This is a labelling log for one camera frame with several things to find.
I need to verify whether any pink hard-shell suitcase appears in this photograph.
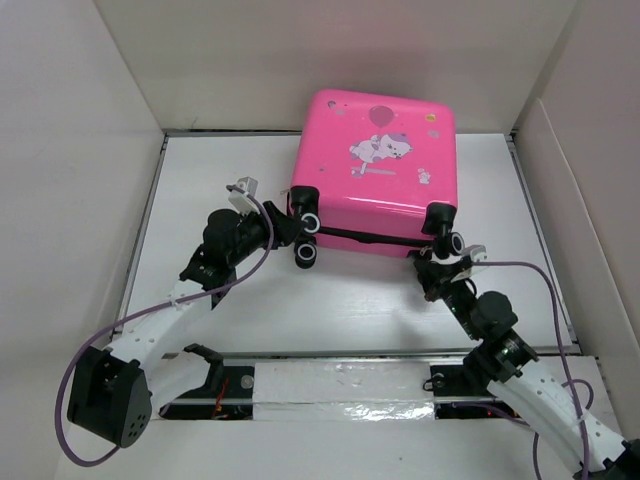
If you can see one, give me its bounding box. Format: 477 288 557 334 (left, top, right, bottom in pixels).
288 89 464 269

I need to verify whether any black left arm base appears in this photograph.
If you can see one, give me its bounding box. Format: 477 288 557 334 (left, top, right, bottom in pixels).
159 343 255 421

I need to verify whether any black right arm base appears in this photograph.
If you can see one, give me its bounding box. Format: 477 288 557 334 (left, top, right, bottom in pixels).
422 364 526 426

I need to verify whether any aluminium front rail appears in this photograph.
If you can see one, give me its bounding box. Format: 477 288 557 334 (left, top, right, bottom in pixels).
107 349 531 362

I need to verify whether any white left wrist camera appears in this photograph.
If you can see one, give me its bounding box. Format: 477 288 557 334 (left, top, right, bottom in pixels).
226 176 259 215

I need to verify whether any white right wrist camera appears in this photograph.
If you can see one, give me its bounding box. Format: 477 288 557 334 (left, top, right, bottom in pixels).
451 244 488 282

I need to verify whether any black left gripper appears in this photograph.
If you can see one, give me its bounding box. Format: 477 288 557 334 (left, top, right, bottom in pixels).
228 202 304 268

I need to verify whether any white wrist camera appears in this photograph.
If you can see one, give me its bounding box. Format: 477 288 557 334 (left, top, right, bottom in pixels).
226 176 259 215
451 244 488 282

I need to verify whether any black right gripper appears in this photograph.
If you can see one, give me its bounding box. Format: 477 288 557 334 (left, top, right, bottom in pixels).
413 258 480 340

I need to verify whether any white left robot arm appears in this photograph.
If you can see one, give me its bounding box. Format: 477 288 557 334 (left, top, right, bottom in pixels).
56 197 314 448

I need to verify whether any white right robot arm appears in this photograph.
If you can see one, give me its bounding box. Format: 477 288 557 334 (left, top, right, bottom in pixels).
412 253 639 479

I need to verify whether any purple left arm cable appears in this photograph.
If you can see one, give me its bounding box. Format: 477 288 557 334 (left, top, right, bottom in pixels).
54 184 276 466

